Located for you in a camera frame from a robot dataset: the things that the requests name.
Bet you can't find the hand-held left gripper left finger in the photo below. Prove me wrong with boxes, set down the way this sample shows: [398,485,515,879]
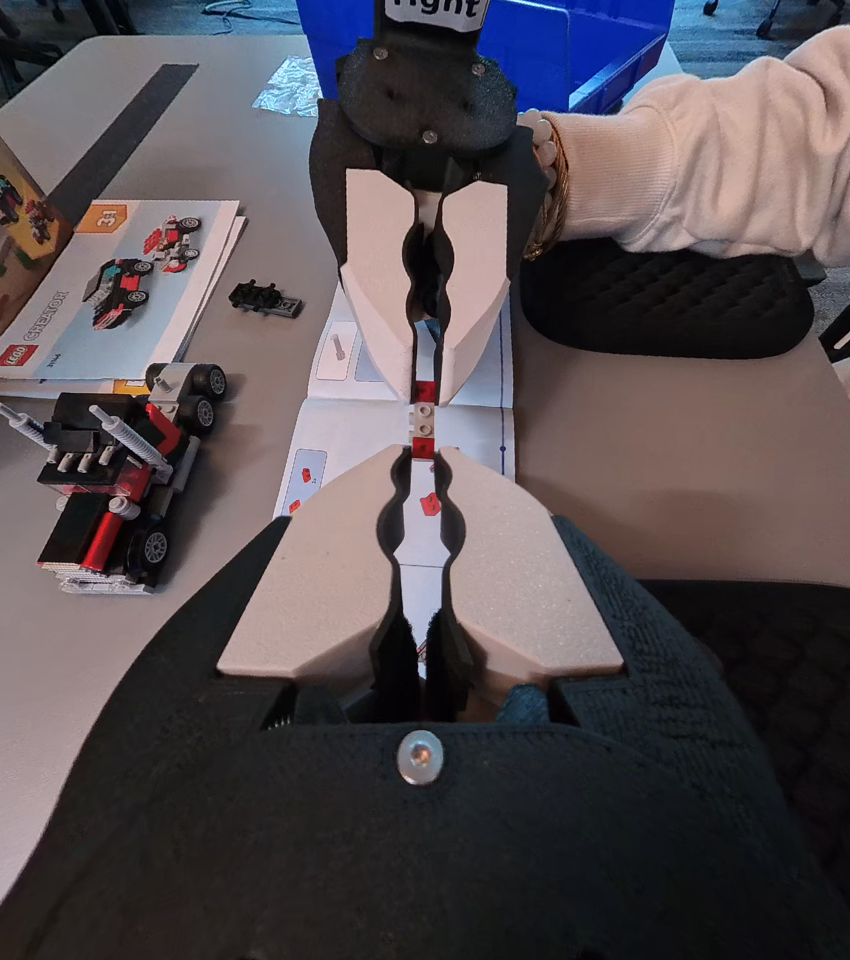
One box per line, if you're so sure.
[215,444,409,705]

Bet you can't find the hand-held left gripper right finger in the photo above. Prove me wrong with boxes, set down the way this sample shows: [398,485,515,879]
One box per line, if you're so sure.
[436,445,627,708]

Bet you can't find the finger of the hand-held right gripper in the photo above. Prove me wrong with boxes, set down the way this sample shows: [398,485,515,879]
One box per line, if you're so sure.
[338,167,426,408]
[432,182,513,408]

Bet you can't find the small black lego assembly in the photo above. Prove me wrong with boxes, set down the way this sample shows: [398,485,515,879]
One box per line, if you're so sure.
[228,279,304,320]

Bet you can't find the blue plastic bin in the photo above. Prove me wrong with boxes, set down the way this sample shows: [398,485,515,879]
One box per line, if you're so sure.
[296,0,677,114]

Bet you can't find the open lego instruction booklet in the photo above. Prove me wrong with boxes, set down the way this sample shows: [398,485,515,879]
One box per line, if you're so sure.
[273,285,517,639]

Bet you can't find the black red lego truck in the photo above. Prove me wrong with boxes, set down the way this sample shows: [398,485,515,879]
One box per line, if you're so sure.
[0,362,229,596]

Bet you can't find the clear plastic bag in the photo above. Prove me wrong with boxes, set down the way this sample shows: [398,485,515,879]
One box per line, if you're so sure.
[251,56,321,117]

